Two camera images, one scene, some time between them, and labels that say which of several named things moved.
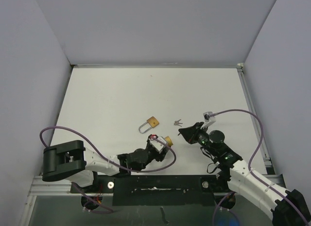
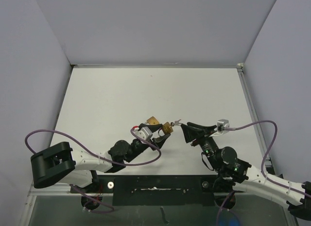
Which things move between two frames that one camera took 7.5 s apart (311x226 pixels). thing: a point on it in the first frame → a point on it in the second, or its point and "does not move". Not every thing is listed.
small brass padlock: [169, 141] → [167, 128]
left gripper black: [160, 155] → [158, 141]
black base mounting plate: [160, 190] does not move
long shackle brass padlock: [152, 121] does not move
